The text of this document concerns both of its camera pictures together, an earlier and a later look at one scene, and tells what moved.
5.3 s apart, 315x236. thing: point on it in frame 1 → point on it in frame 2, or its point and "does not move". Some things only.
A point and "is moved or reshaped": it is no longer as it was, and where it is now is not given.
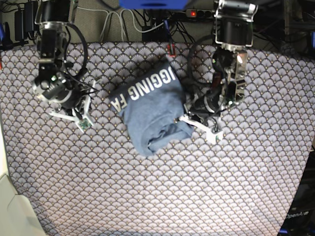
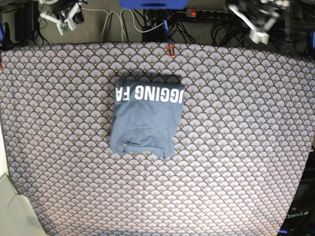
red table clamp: (170, 55) does not move
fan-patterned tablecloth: (98, 183) does not move
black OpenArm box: (300, 221) does not move
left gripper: (78, 114) → (66, 18)
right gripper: (199, 112) → (260, 35)
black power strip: (199, 13) does not move
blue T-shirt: (150, 106) is moved or reshaped
